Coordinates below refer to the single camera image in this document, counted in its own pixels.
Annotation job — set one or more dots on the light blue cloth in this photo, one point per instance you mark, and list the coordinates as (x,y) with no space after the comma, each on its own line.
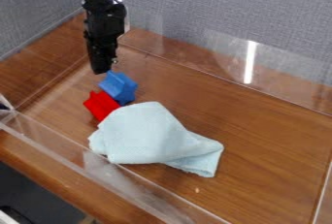
(142,134)

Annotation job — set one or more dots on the blue plastic block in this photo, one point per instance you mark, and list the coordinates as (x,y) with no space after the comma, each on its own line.
(119,87)

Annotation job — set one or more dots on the red plastic block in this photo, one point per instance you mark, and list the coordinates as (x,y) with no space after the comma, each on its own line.
(100,105)

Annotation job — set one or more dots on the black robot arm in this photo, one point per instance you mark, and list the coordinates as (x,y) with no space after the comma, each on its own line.
(91,5)

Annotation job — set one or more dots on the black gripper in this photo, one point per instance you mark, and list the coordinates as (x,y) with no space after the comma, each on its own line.
(104,26)

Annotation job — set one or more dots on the clear acrylic enclosure wall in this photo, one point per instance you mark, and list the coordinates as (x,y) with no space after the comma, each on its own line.
(254,97)

